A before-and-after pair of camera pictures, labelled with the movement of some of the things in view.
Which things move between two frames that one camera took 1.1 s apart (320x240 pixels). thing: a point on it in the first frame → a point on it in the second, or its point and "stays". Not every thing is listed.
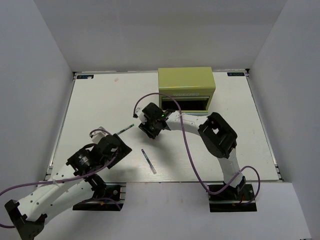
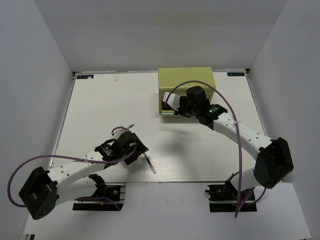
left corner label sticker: (85, 76) stays
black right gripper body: (150, 128) → (186, 109)
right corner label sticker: (235, 74) stays
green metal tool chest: (194, 87) stays
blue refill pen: (148, 161) stays
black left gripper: (123, 150) → (140, 148)
